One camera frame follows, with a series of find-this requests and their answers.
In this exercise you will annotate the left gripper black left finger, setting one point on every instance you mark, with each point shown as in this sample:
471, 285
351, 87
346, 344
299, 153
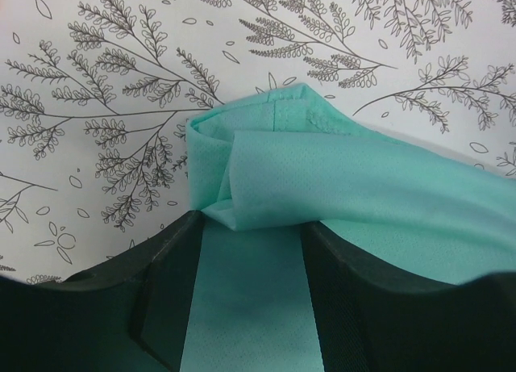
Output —
129, 313

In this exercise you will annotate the teal t shirt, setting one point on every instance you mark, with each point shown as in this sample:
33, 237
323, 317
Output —
261, 167

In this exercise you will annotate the floral table mat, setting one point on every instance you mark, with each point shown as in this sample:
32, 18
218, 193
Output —
95, 95

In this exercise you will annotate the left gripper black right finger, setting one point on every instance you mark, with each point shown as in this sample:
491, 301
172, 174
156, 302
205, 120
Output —
373, 316

